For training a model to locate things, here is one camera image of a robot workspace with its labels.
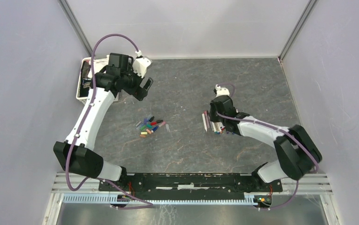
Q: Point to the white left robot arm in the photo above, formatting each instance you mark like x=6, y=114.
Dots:
x=118, y=73

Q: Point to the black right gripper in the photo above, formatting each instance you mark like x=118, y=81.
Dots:
x=212, y=115

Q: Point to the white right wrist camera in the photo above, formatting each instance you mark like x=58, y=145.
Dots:
x=221, y=91

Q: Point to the white slotted cable duct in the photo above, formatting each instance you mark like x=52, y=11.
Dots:
x=124, y=200

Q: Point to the clear pink pen cap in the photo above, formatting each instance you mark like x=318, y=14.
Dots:
x=162, y=124

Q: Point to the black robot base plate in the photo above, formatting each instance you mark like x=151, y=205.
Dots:
x=195, y=186

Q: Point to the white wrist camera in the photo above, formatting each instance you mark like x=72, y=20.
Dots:
x=221, y=91
x=141, y=64

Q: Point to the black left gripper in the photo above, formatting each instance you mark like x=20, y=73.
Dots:
x=138, y=92

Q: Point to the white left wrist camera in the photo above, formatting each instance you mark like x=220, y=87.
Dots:
x=141, y=64

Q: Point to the white pen with brown cap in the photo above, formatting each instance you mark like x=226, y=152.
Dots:
x=204, y=122

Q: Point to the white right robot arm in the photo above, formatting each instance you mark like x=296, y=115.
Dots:
x=296, y=153

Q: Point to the white perforated plastic basket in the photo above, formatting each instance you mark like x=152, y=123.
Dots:
x=84, y=83

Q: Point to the white cloth in basket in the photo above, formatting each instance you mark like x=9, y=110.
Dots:
x=98, y=64

